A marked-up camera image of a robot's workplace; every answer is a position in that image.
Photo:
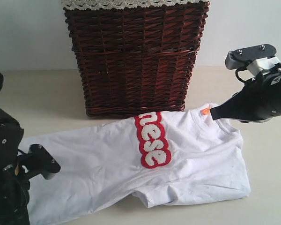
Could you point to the white t-shirt with red lettering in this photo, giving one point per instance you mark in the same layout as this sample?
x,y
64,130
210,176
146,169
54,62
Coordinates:
x,y
163,158

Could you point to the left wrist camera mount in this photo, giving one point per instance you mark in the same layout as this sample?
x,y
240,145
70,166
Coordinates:
x,y
38,161

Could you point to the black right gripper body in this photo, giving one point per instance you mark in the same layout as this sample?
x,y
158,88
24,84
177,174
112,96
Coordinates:
x,y
262,101

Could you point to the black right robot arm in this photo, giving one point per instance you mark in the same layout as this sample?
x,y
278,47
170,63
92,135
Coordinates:
x,y
258,101

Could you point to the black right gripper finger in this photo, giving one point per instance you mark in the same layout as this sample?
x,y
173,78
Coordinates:
x,y
230,109

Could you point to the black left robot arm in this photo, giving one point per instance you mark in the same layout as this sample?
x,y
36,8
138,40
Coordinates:
x,y
11,134

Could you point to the orange garment tag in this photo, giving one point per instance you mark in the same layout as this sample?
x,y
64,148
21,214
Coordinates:
x,y
206,111

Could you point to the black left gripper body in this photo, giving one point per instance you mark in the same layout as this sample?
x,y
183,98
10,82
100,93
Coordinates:
x,y
14,196

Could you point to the brown wicker basket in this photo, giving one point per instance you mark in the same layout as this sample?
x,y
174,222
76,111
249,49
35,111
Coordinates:
x,y
136,60

